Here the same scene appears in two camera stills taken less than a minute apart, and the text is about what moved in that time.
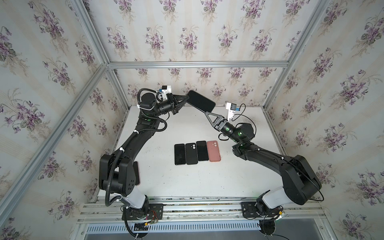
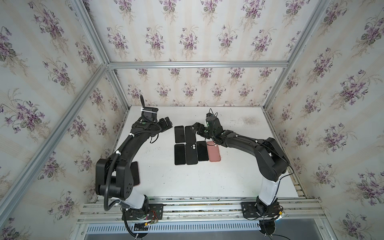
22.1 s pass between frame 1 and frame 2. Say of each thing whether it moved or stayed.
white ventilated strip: stayed
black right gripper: moved
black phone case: stayed
